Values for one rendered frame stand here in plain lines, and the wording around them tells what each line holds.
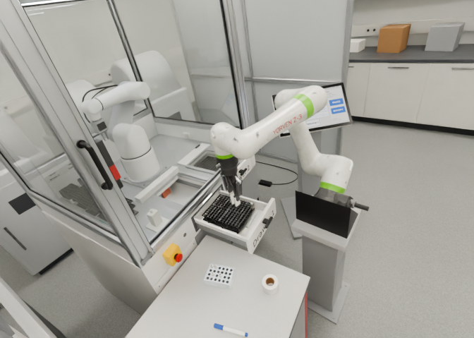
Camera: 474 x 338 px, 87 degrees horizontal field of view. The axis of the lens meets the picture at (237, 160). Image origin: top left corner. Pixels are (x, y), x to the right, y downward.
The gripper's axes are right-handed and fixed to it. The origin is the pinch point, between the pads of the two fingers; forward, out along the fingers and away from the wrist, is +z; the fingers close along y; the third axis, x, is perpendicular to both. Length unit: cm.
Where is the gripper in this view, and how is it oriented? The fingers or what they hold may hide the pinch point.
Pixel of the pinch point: (235, 198)
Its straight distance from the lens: 122.8
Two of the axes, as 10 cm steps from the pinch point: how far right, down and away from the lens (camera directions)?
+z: 1.4, 8.3, 5.4
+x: 7.2, -4.6, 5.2
